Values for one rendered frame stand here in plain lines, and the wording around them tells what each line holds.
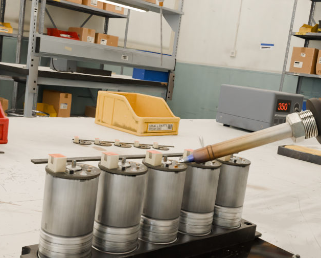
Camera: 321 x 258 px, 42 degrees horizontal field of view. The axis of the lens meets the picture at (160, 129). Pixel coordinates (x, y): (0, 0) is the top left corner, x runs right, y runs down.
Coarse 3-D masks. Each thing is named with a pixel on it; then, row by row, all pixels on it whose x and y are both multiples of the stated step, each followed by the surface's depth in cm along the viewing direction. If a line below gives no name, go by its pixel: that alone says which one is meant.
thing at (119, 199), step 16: (112, 176) 20; (128, 176) 20; (144, 176) 21; (112, 192) 20; (128, 192) 20; (96, 208) 21; (112, 208) 20; (128, 208) 20; (96, 224) 21; (112, 224) 20; (128, 224) 20; (96, 240) 21; (112, 240) 20; (128, 240) 21
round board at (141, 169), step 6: (126, 162) 22; (132, 162) 22; (102, 168) 20; (108, 168) 20; (114, 168) 20; (120, 168) 20; (126, 168) 20; (138, 168) 21; (144, 168) 21; (126, 174) 20; (132, 174) 20; (138, 174) 20
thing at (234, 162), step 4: (236, 156) 28; (220, 160) 26; (232, 160) 26; (236, 160) 26; (240, 160) 26; (244, 160) 26; (248, 160) 27; (232, 164) 25; (236, 164) 25; (240, 164) 25; (244, 164) 25; (248, 164) 26
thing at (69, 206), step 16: (48, 176) 18; (48, 192) 18; (64, 192) 18; (80, 192) 18; (96, 192) 19; (48, 208) 18; (64, 208) 18; (80, 208) 18; (48, 224) 19; (64, 224) 18; (80, 224) 19; (48, 240) 19; (64, 240) 18; (80, 240) 19; (48, 256) 19; (64, 256) 19; (80, 256) 19
